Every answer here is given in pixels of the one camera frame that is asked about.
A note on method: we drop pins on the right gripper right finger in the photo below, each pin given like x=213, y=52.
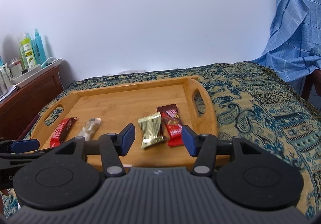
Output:
x=243, y=172

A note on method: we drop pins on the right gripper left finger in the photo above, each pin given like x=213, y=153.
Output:
x=70, y=174

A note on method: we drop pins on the red wafer bar wrapper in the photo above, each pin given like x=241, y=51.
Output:
x=60, y=133

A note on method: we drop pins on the nougat nut candy packet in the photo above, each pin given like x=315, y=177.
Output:
x=89, y=128

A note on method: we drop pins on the red chocolate bar long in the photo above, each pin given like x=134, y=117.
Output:
x=173, y=124

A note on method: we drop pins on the gold foil snack packet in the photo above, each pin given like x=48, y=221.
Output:
x=151, y=127

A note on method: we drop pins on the dark wooden cabinet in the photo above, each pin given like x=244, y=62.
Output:
x=20, y=109

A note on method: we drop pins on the paisley patterned table cloth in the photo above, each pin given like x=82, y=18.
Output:
x=249, y=101

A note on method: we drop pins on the white plastic tray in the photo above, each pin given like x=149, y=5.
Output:
x=33, y=73

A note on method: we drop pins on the pale green bottle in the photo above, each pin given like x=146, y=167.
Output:
x=22, y=53

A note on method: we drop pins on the glass jar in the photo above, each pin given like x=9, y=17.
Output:
x=16, y=66

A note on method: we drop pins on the teal spray bottle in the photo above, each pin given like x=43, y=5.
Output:
x=39, y=48

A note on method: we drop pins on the wooden serving tray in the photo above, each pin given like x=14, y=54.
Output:
x=120, y=105

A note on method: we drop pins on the lime green spray bottle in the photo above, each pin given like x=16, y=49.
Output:
x=28, y=50

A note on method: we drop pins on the blue checked cloth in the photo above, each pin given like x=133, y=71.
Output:
x=293, y=49

